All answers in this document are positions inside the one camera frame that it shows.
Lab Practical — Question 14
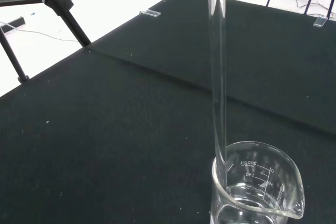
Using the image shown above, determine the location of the black bench cloth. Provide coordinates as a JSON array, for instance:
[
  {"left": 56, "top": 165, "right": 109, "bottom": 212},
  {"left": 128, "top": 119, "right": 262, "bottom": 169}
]
[{"left": 0, "top": 0, "right": 336, "bottom": 224}]

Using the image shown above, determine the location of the glass beaker with water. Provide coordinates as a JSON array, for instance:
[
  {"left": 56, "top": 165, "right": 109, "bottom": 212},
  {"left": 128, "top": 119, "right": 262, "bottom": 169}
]
[{"left": 211, "top": 141, "right": 306, "bottom": 224}]

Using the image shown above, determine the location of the thin grey floor cable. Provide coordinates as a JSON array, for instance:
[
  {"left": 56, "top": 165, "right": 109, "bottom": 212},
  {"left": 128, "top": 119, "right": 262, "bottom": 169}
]
[{"left": 0, "top": 21, "right": 79, "bottom": 42}]

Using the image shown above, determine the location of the black flat floor bar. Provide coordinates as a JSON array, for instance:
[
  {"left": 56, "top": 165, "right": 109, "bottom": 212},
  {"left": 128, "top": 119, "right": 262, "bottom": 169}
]
[{"left": 4, "top": 16, "right": 26, "bottom": 29}]

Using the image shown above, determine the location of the clear plastic cloth clip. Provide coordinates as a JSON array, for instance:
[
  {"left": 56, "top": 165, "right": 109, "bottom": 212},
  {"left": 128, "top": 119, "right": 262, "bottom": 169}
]
[
  {"left": 139, "top": 10, "right": 161, "bottom": 18},
  {"left": 313, "top": 16, "right": 328, "bottom": 28}
]

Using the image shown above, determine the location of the black camera tripod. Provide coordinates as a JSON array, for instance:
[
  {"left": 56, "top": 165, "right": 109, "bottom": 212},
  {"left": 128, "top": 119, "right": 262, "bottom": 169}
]
[{"left": 0, "top": 0, "right": 92, "bottom": 83}]

